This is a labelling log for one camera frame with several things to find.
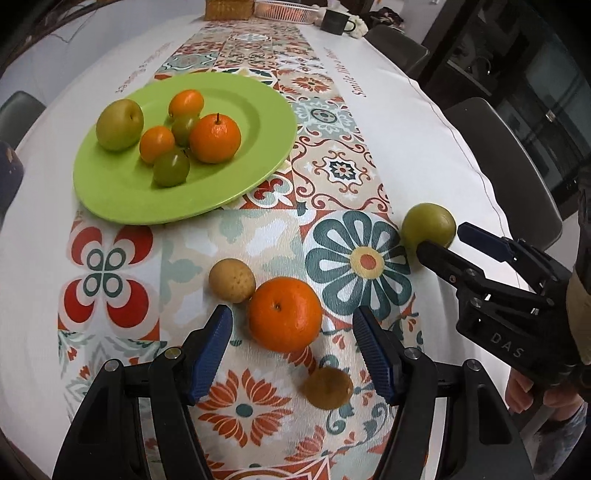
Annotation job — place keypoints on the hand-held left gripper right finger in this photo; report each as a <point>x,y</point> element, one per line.
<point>374,350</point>

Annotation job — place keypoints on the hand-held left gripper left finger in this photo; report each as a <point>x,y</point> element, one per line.
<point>212,350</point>

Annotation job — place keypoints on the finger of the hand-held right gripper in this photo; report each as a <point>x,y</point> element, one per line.
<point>482,239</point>
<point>448,265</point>

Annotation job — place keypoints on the green pear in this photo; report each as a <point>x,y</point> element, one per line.
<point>427,224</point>

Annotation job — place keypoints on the green plate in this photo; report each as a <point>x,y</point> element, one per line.
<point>138,198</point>

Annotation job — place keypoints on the small green plum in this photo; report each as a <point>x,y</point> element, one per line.
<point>171,168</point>
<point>182,131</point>

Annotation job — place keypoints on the orange mandarin with stem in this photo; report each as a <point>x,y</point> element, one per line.
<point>216,141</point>

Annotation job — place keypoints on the green apple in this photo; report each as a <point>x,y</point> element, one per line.
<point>119,124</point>

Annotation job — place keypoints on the person's right hand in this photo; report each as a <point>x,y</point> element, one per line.
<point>519,392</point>

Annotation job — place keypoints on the brown kiwi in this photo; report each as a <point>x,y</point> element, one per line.
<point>232,280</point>
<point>328,388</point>

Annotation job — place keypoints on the patterned table runner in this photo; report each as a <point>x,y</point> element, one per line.
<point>258,406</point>

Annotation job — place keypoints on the grey chair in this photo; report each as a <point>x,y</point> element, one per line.
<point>21,115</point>
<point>503,157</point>
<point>397,50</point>

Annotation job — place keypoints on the sliding glass door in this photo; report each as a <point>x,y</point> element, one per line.
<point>531,69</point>

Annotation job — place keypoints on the white plush toy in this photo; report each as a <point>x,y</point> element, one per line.
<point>358,28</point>

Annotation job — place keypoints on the black mug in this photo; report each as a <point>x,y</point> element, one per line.
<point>336,22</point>

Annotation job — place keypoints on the wicker basket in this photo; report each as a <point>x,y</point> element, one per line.
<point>229,9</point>

